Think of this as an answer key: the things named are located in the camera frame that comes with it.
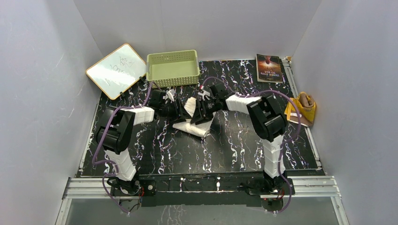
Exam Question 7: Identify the orange brown towel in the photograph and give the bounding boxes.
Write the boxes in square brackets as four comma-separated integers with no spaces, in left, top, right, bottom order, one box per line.
[284,92,316,127]

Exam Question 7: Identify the white terry towel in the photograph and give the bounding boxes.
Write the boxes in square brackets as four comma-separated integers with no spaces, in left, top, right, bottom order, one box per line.
[172,97,213,138]

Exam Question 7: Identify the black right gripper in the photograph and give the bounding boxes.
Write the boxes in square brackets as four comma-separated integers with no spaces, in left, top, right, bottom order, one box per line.
[191,98,220,125]

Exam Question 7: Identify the wood framed whiteboard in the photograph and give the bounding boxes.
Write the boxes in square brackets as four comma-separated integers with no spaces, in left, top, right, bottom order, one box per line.
[86,44,147,100]

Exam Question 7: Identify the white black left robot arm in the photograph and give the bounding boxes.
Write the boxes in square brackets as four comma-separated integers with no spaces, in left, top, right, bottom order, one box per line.
[95,90,191,195]

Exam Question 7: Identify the dark paperback book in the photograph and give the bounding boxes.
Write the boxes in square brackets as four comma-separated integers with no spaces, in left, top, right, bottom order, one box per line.
[256,54,283,83]

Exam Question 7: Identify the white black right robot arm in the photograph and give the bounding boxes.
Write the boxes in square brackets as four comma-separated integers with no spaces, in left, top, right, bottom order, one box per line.
[190,83,288,194]

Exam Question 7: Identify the green perforated plastic basket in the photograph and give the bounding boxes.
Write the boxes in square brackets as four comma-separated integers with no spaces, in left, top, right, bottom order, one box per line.
[146,50,200,88]

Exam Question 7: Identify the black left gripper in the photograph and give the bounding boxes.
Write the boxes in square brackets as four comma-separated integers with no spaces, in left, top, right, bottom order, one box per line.
[160,100,191,124]

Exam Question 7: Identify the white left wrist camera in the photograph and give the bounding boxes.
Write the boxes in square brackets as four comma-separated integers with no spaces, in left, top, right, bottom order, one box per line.
[165,89,176,102]

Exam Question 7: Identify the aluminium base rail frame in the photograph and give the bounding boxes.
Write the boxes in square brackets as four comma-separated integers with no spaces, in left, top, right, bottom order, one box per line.
[55,174,349,225]

